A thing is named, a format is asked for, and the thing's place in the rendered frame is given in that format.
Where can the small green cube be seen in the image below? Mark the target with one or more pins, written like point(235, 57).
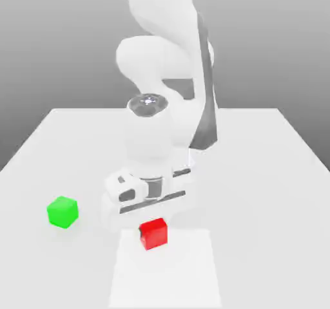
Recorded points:
point(62, 212)

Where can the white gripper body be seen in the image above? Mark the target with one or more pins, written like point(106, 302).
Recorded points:
point(152, 203)

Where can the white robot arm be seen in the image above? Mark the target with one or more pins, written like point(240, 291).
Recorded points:
point(154, 61)

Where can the small red cube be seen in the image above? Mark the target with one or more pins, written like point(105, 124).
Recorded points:
point(154, 234)

